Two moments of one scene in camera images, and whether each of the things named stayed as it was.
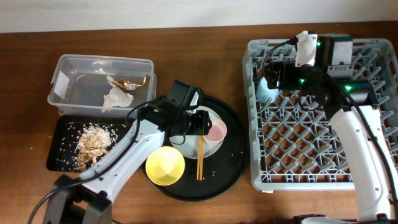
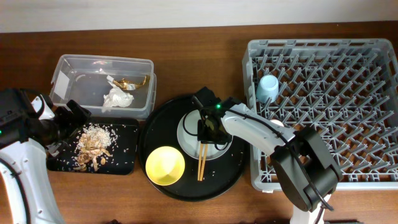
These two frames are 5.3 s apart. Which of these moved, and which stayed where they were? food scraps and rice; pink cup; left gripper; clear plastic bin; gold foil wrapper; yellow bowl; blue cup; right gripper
Moved: left gripper; right gripper; pink cup
Stayed: gold foil wrapper; blue cup; clear plastic bin; food scraps and rice; yellow bowl
